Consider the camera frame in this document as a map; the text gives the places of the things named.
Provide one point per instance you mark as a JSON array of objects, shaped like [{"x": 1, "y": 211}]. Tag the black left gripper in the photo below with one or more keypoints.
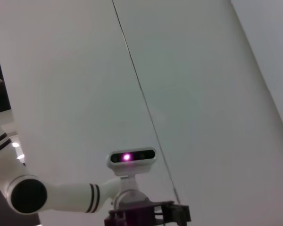
[{"x": 136, "y": 216}]

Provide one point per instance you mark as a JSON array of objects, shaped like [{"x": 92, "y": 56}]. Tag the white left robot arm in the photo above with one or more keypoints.
[{"x": 66, "y": 195}]

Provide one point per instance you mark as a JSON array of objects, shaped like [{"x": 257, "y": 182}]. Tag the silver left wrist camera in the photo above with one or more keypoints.
[{"x": 132, "y": 167}]

